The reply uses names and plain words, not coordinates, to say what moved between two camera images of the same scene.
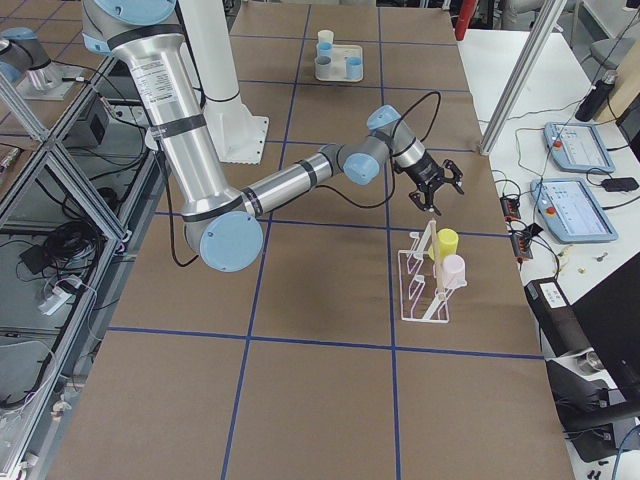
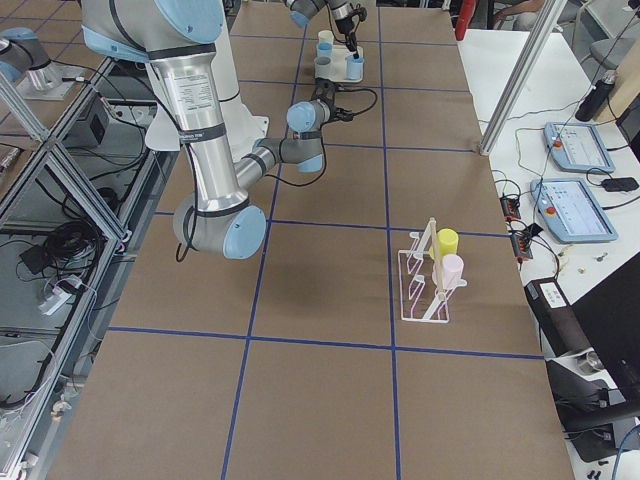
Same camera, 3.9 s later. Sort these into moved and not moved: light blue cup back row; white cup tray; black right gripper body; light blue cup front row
Moved: black right gripper body
Not moved: white cup tray; light blue cup front row; light blue cup back row
